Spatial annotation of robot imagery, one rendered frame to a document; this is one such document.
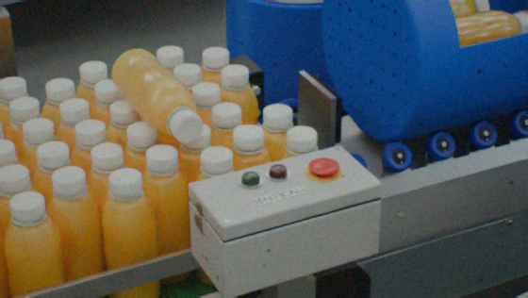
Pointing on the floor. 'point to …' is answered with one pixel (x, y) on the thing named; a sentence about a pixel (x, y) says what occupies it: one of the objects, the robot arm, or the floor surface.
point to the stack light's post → (7, 47)
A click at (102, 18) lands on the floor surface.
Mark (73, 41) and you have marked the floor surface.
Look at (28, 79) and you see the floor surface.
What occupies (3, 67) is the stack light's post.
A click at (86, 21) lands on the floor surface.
